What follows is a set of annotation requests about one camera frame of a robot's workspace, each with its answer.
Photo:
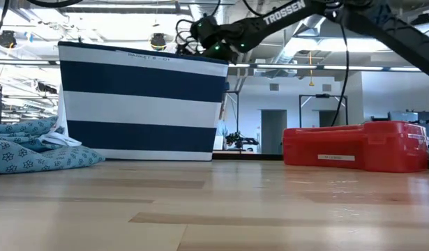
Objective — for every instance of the navy white striped fabric basket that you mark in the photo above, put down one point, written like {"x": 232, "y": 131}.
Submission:
{"x": 141, "y": 111}

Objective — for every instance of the distant black robot device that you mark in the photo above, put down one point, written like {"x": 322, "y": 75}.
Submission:
{"x": 240, "y": 141}

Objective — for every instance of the red first aid kit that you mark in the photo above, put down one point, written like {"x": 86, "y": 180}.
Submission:
{"x": 374, "y": 146}

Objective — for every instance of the black metal frame stand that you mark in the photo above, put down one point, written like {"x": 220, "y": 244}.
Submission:
{"x": 322, "y": 95}

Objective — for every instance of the grey door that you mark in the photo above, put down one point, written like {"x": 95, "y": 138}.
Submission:
{"x": 273, "y": 132}

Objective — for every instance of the blue flower patterned cloth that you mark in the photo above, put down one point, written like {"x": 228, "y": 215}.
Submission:
{"x": 26, "y": 153}

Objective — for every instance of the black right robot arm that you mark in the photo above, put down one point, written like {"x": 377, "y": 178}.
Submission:
{"x": 256, "y": 29}

